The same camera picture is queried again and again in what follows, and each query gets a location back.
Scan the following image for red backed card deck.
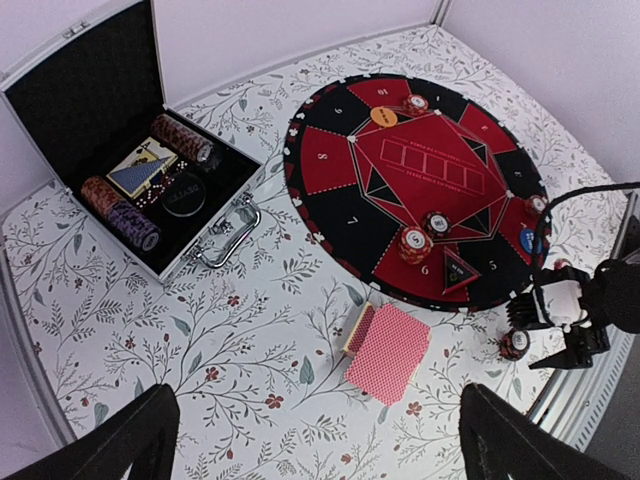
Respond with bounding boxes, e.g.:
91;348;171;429
343;302;432;407

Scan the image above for chip roll in case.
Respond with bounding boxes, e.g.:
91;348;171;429
150;114;220;170
80;176;161;252

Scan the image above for triangular all in marker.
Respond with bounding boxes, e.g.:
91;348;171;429
443;247;481;295

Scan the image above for right aluminium frame post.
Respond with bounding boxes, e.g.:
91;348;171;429
429;0;453;27

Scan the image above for orange big blind button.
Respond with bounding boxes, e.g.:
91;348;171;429
370;106;398;128

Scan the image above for blue small blind button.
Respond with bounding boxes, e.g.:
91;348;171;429
519;227;543;256

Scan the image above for round red black poker mat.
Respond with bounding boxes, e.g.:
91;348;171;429
283;74;546;311

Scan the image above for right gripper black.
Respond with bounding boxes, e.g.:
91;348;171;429
529;324;610;370

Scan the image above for blue card deck in case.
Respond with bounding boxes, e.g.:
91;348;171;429
107;137;178;199

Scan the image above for right chip roll in case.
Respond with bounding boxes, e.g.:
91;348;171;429
150;114;220;170

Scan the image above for aluminium poker case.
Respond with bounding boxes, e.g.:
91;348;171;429
1;1;261;281

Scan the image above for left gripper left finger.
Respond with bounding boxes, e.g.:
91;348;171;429
9;384;180;479

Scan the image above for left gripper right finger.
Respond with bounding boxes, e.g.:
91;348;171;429
459;383;627;479

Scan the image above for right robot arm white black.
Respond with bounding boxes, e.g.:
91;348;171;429
519;249;639;370

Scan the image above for red chips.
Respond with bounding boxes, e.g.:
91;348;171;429
398;226;433;265
524;195;547;216
402;94;429;117

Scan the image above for black chips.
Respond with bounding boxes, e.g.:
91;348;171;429
421;211;451;240

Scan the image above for black dealer button in case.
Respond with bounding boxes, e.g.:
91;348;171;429
161;173;206;218

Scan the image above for left chip roll in case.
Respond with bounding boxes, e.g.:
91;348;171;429
80;176;161;252

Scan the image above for front aluminium rail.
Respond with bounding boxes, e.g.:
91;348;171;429
527;326;634;452

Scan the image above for black brown chip stack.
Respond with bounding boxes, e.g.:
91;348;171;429
499;329;530;361

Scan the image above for floral table cloth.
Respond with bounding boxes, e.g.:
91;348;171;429
2;26;610;479

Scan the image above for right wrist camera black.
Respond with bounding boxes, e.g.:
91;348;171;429
506;261;592;333

